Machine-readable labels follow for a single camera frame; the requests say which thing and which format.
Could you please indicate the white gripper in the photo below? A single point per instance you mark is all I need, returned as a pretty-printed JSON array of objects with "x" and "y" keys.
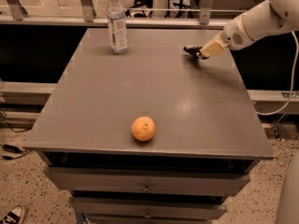
[{"x": 234, "y": 37}]

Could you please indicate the black rxbar chocolate bar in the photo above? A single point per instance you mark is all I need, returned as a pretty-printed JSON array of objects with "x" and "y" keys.
[{"x": 195, "y": 52}]

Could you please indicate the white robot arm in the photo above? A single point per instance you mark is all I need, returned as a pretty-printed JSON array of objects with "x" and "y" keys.
[{"x": 271, "y": 17}]

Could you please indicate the grey drawer cabinet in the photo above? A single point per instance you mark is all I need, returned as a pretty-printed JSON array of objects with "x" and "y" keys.
[{"x": 205, "y": 121}]

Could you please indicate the clear plastic water bottle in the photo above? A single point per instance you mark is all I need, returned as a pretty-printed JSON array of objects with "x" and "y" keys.
[{"x": 116, "y": 21}]

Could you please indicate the orange fruit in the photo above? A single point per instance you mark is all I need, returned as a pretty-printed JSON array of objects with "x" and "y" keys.
[{"x": 143, "y": 129}]

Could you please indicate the top grey drawer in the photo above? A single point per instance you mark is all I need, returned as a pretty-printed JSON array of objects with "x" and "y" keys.
[{"x": 148, "y": 182}]

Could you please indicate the grey drawer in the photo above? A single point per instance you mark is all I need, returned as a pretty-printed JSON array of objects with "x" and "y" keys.
[
  {"x": 148, "y": 182},
  {"x": 146, "y": 208}
]

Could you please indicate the metal railing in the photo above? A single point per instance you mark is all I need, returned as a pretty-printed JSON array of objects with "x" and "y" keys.
[{"x": 138, "y": 13}]

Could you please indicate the black and white sneaker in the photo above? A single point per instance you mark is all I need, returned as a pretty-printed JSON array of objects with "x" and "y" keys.
[{"x": 14, "y": 216}]

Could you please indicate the black power adapter with cable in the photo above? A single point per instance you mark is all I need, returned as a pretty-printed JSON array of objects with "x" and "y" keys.
[{"x": 17, "y": 152}]

